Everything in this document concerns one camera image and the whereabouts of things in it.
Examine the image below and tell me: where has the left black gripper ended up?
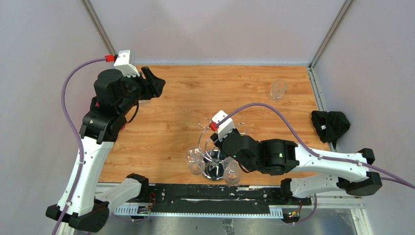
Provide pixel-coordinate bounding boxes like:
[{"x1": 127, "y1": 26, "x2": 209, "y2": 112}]
[{"x1": 118, "y1": 66, "x2": 165, "y2": 115}]

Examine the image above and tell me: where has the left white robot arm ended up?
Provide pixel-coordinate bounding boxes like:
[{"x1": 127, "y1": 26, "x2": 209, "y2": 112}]
[{"x1": 46, "y1": 67, "x2": 166, "y2": 233}]

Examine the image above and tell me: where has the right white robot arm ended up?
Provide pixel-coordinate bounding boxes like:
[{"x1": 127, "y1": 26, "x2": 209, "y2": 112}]
[{"x1": 210, "y1": 128, "x2": 383, "y2": 205}]

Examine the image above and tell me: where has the chrome wine glass rack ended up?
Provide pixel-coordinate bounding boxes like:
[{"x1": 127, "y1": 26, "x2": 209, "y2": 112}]
[{"x1": 197, "y1": 118, "x2": 249, "y2": 182}]

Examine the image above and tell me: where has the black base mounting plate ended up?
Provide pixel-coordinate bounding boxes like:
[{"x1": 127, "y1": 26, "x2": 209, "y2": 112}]
[{"x1": 110, "y1": 183, "x2": 313, "y2": 215}]

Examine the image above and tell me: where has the black cloth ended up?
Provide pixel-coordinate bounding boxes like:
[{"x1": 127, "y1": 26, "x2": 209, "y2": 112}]
[{"x1": 311, "y1": 111, "x2": 350, "y2": 146}]

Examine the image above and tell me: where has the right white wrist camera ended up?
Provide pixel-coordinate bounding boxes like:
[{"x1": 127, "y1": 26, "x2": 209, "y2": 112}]
[{"x1": 212, "y1": 110, "x2": 235, "y2": 141}]

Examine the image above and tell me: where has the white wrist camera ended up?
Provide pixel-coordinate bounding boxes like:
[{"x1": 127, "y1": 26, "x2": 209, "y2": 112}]
[
  {"x1": 114, "y1": 49, "x2": 140, "y2": 78},
  {"x1": 212, "y1": 110, "x2": 235, "y2": 141}
]

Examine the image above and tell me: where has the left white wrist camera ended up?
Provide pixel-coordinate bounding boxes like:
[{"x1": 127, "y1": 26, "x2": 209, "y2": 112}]
[{"x1": 114, "y1": 49, "x2": 140, "y2": 78}]

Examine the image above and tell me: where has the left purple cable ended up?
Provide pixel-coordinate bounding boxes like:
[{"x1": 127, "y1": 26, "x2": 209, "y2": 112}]
[{"x1": 50, "y1": 54, "x2": 116, "y2": 235}]

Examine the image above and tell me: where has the purple cable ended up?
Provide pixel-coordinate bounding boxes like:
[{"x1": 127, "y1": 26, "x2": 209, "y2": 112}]
[
  {"x1": 209, "y1": 102, "x2": 415, "y2": 226},
  {"x1": 50, "y1": 54, "x2": 116, "y2": 235}
]

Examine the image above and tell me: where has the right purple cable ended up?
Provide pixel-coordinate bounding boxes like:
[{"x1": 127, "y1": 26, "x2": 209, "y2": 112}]
[{"x1": 209, "y1": 102, "x2": 415, "y2": 226}]

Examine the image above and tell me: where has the aluminium frame rail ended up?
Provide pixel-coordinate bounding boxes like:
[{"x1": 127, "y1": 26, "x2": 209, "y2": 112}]
[{"x1": 59, "y1": 183, "x2": 373, "y2": 235}]

